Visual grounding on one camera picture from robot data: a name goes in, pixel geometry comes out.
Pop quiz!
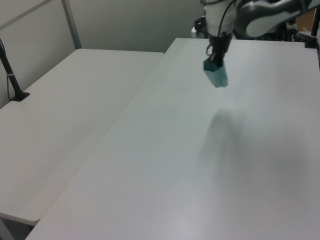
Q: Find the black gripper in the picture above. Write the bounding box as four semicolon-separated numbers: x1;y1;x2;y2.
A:
208;34;233;67

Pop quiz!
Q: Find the teal block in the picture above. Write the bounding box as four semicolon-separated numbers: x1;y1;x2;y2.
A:
202;58;229;89

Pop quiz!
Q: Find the dark equipment behind table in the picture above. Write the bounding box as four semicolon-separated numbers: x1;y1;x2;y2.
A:
259;21;305;43

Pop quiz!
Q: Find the brown cardboard box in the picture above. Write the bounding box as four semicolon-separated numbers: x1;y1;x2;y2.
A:
296;9;316;34

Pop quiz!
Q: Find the white side table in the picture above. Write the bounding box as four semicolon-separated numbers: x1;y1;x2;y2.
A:
0;48;166;223

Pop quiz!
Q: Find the black pole with white band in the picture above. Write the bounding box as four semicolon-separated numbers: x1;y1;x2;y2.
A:
0;37;31;102

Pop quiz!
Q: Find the black bracket behind arm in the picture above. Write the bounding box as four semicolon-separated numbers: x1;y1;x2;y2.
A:
191;16;209;39

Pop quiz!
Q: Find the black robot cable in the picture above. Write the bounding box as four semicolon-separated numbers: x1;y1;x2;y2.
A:
205;0;238;58

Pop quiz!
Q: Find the black clamped camera pole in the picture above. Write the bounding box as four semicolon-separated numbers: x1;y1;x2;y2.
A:
303;0;320;49

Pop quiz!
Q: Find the grey metal partition post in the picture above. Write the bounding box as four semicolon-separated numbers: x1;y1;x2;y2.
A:
61;0;83;50

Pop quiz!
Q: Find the grey diagonal partition rail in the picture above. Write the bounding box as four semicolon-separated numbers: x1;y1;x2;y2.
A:
0;0;52;30

